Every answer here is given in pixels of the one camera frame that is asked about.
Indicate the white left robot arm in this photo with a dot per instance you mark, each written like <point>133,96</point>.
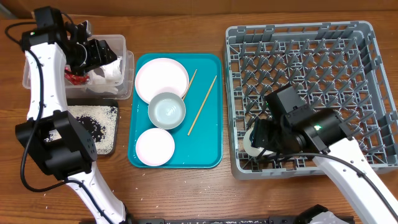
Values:
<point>51,136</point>

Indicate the wooden chopstick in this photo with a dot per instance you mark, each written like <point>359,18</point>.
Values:
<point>202,105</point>
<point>190,83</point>

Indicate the red foil wrapper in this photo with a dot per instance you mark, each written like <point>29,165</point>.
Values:
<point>75,79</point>

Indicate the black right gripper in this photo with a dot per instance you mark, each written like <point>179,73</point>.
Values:
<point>263,139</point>

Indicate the grey bowl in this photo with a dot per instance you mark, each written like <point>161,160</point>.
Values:
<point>166,110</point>

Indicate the small white plate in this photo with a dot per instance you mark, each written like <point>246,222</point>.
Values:
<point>155,147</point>

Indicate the white rice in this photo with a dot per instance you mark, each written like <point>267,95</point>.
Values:
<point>100,122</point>

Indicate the white napkin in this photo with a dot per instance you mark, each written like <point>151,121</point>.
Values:
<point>103,79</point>

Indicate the black rectangular tray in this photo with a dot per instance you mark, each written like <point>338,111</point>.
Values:
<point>96,102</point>

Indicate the grey dishwasher rack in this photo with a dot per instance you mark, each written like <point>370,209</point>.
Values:
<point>333,65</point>

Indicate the teal serving tray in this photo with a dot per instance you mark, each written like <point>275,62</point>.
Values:
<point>203,149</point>

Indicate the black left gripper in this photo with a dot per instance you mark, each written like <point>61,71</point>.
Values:
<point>100,55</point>

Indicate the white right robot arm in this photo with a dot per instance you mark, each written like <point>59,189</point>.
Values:
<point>295,130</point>

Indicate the clear plastic bin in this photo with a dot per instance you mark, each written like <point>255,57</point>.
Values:
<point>121,87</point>

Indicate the large white plate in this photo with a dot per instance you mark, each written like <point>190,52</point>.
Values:
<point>161,75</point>

